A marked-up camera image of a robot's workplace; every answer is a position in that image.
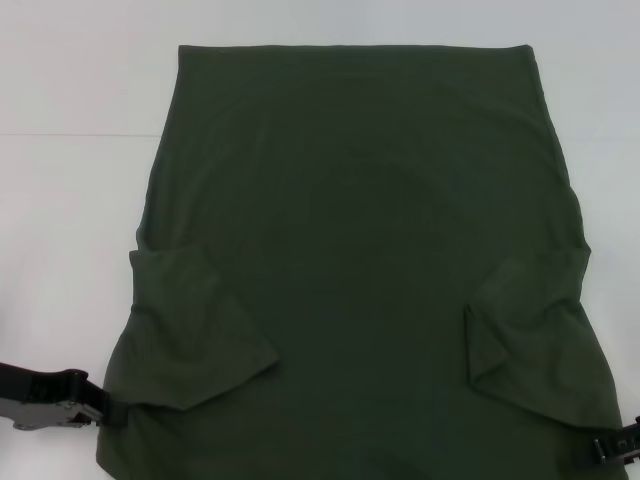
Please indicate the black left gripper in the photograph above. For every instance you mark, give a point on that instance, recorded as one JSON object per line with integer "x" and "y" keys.
{"x": 40, "y": 395}

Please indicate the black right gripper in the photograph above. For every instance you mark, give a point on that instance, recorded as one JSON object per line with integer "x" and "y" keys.
{"x": 629, "y": 440}

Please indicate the dark green shirt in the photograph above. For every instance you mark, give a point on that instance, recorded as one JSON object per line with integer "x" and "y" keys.
{"x": 350, "y": 225}

